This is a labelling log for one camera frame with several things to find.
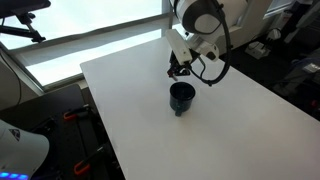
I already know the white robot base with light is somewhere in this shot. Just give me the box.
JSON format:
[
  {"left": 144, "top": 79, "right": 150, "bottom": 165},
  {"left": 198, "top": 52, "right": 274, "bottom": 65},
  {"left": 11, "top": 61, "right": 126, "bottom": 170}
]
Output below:
[{"left": 0, "top": 119, "right": 51, "bottom": 180}]

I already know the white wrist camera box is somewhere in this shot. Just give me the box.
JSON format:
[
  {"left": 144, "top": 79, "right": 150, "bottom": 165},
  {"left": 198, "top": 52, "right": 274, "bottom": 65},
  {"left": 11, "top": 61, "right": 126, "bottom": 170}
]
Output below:
[{"left": 165, "top": 28, "right": 194, "bottom": 66}]

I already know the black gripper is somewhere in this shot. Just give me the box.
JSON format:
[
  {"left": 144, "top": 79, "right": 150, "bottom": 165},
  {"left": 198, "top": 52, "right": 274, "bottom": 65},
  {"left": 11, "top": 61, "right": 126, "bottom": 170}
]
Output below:
[{"left": 169, "top": 50, "right": 193, "bottom": 82}]

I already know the dark teal mug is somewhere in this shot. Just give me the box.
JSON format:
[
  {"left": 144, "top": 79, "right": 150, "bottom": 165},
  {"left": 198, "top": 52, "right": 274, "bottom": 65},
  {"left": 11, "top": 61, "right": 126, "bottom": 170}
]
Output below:
[{"left": 169, "top": 81, "right": 196, "bottom": 118}]

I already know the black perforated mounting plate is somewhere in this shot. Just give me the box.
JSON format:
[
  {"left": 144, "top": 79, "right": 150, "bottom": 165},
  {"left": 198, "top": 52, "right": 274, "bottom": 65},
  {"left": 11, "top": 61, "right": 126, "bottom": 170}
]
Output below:
[{"left": 0, "top": 83, "right": 114, "bottom": 180}]

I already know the white box on floor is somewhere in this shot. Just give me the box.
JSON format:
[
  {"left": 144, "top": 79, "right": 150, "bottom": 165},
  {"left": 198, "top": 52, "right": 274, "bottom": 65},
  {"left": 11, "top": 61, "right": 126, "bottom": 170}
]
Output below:
[{"left": 244, "top": 39, "right": 272, "bottom": 60}]

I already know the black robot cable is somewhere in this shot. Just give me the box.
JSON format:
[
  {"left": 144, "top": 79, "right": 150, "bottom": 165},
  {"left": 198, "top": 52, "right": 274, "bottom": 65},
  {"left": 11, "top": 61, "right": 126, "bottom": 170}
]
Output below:
[{"left": 189, "top": 0, "right": 232, "bottom": 87}]

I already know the black clamp with orange handle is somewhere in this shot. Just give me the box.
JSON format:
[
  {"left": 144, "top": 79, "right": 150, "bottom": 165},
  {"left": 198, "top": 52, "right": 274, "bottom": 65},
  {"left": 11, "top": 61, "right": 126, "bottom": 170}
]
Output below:
[
  {"left": 63, "top": 105, "right": 92, "bottom": 122},
  {"left": 73, "top": 145, "right": 108, "bottom": 176}
]

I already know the grey window frame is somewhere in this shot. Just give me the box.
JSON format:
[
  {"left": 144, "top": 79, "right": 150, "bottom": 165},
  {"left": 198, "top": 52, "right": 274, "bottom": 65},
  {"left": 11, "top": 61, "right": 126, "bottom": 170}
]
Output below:
[{"left": 0, "top": 13, "right": 176, "bottom": 93}]

